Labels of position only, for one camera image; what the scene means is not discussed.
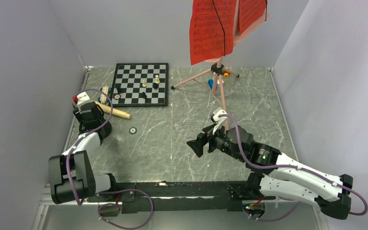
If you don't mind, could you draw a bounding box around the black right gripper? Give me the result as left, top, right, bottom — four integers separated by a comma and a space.
187, 120, 245, 161

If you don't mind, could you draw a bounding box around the gold microphone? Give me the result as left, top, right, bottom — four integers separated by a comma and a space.
94, 101, 131, 119

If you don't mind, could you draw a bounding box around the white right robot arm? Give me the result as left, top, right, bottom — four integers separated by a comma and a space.
187, 125, 353, 220

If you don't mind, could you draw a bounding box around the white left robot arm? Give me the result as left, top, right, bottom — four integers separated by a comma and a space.
48, 102, 119, 204

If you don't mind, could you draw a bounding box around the white blue toy brick car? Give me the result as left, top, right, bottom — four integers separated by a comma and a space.
98, 85, 111, 104

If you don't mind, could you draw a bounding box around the small black round disc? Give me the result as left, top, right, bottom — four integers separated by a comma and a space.
129, 127, 137, 134

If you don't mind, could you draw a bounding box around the black white chessboard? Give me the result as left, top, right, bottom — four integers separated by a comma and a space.
110, 63, 169, 107

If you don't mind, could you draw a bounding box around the blue toy block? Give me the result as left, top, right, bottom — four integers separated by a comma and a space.
207, 79, 214, 89

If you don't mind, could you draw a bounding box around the white chess piece tall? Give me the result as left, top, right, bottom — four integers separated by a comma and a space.
155, 75, 160, 84

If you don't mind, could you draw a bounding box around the red sheet music left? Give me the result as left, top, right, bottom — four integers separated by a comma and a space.
189, 0, 237, 65

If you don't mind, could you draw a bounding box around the red sheet music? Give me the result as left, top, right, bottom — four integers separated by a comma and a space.
238, 0, 268, 36
189, 0, 237, 65

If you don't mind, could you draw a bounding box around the red sheet music right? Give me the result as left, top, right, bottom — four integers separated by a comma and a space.
238, 0, 268, 36

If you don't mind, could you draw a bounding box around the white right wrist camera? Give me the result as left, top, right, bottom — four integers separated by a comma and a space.
210, 107, 227, 134

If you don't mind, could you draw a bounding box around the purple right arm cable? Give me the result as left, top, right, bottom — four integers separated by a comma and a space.
218, 114, 368, 223

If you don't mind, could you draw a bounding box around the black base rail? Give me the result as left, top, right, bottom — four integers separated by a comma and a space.
87, 181, 274, 214

